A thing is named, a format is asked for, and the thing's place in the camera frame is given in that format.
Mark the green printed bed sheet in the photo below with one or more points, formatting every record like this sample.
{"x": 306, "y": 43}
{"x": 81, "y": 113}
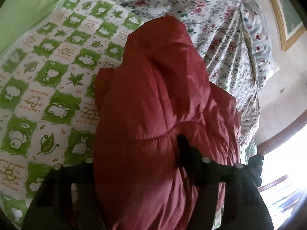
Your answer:
{"x": 48, "y": 76}

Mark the red floral quilt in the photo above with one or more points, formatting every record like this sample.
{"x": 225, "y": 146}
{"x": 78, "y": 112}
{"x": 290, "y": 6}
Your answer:
{"x": 215, "y": 36}

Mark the framed wall picture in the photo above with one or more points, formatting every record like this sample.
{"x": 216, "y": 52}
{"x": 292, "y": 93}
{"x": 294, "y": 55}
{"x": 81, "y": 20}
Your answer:
{"x": 285, "y": 12}

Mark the dark cloth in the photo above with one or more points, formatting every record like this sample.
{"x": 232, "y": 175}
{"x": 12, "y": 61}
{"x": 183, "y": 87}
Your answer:
{"x": 256, "y": 170}

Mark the pale blue flowered pillow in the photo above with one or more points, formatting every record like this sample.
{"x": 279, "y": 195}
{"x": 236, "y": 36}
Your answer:
{"x": 257, "y": 36}

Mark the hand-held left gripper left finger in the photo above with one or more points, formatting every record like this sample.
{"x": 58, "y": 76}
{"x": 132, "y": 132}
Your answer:
{"x": 72, "y": 172}

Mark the brown wooden frame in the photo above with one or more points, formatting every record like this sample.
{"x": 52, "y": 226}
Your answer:
{"x": 283, "y": 136}

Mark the red quilted jacket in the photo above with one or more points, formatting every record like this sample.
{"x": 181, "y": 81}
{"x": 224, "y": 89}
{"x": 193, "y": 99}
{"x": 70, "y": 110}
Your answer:
{"x": 153, "y": 105}

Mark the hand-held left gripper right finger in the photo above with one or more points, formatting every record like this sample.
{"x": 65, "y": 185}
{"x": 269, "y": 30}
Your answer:
{"x": 189, "y": 155}

